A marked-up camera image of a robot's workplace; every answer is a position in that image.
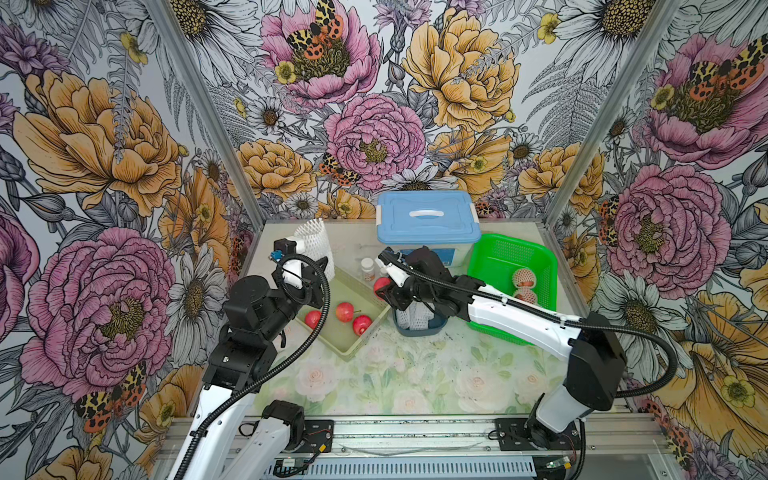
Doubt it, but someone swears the white foam net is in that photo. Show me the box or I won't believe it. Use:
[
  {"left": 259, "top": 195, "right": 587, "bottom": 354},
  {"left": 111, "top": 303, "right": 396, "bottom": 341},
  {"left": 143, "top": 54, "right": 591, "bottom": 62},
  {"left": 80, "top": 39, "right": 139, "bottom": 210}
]
[
  {"left": 395, "top": 302, "right": 434, "bottom": 331},
  {"left": 293, "top": 218, "right": 335, "bottom": 281}
]

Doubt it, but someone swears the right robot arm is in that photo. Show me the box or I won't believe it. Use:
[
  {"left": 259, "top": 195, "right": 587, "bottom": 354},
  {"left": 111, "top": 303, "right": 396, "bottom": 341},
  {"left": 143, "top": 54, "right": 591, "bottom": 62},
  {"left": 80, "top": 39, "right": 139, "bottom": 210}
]
[{"left": 376, "top": 247, "right": 626, "bottom": 449}]

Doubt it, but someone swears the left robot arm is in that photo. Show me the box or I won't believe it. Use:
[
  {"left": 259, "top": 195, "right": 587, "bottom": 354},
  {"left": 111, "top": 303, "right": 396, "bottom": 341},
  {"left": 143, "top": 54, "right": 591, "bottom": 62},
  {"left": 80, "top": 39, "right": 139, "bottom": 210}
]
[{"left": 169, "top": 252, "right": 335, "bottom": 479}]

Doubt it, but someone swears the dark teal plastic tray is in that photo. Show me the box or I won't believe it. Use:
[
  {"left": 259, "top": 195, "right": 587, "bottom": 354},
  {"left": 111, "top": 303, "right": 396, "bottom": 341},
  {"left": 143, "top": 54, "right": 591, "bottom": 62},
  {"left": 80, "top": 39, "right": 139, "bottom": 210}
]
[{"left": 393, "top": 302, "right": 448, "bottom": 337}]

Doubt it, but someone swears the white pill bottle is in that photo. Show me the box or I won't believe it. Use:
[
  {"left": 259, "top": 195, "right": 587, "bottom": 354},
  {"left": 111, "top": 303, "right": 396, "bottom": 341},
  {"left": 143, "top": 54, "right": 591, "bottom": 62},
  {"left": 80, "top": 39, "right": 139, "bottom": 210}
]
[{"left": 360, "top": 257, "right": 376, "bottom": 282}]

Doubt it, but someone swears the blue lidded storage box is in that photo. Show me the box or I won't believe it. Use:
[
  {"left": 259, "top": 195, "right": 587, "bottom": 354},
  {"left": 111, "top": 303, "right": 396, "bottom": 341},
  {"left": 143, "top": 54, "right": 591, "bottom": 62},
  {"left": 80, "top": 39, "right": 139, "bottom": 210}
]
[{"left": 376, "top": 190, "right": 482, "bottom": 266}]

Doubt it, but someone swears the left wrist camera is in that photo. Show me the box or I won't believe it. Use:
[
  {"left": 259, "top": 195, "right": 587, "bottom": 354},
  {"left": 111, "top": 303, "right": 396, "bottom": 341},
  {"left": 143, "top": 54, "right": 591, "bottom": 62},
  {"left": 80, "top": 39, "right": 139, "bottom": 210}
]
[{"left": 270, "top": 237, "right": 306, "bottom": 290}]

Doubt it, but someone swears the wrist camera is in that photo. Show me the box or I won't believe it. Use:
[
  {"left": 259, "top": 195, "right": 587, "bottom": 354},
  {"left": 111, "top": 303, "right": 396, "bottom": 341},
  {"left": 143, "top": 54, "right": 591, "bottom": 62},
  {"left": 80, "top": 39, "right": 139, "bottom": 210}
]
[
  {"left": 377, "top": 251, "right": 412, "bottom": 287},
  {"left": 270, "top": 237, "right": 306, "bottom": 290}
]

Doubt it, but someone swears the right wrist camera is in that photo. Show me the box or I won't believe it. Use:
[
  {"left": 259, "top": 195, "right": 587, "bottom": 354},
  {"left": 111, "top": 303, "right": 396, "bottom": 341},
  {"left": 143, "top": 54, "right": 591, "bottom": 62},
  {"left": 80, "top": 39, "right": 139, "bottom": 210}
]
[{"left": 377, "top": 251, "right": 412, "bottom": 287}]

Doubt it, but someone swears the left black cable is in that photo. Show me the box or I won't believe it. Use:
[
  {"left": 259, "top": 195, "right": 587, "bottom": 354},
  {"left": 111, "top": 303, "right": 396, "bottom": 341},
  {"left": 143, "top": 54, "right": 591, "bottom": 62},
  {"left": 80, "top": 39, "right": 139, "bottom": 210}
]
[{"left": 172, "top": 253, "right": 332, "bottom": 480}]

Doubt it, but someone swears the black cable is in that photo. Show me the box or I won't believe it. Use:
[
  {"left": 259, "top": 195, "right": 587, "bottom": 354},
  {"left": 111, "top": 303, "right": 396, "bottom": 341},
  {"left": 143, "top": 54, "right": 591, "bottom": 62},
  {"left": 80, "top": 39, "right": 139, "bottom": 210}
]
[
  {"left": 172, "top": 253, "right": 332, "bottom": 480},
  {"left": 377, "top": 246, "right": 679, "bottom": 399}
]

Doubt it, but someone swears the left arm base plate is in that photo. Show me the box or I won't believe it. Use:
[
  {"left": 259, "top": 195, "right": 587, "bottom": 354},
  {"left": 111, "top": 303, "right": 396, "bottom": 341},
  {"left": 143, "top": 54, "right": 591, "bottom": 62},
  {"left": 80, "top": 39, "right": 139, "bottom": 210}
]
[{"left": 247, "top": 418, "right": 335, "bottom": 454}]

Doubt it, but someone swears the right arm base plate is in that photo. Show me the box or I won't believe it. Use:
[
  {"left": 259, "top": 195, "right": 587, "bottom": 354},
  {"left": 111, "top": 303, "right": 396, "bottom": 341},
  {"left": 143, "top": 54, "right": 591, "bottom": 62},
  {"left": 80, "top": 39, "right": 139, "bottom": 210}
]
[{"left": 493, "top": 416, "right": 582, "bottom": 452}]

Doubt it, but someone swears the aluminium front rail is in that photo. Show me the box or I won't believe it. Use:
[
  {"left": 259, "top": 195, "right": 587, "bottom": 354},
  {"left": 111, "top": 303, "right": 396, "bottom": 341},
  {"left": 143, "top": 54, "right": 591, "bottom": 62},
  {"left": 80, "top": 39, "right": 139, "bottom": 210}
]
[{"left": 303, "top": 412, "right": 684, "bottom": 479}]

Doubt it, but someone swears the right black cable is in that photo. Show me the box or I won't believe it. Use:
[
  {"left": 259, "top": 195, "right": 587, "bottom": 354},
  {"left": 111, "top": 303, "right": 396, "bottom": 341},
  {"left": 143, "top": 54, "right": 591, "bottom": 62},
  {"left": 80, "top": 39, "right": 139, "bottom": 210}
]
[{"left": 377, "top": 246, "right": 679, "bottom": 399}]

